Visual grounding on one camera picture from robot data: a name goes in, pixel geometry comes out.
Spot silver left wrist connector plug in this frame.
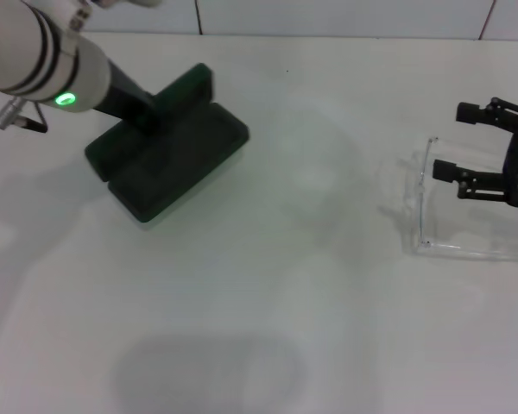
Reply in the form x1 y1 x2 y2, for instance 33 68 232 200
0 96 28 129

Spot clear transparent glasses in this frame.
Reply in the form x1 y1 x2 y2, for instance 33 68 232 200
395 135 518 263

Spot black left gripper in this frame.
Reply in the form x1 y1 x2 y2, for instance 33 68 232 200
95 60 167 134

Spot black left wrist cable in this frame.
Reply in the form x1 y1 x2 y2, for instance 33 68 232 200
15 102 49 135

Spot green glasses case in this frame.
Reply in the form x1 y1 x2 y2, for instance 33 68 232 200
84 62 251 225

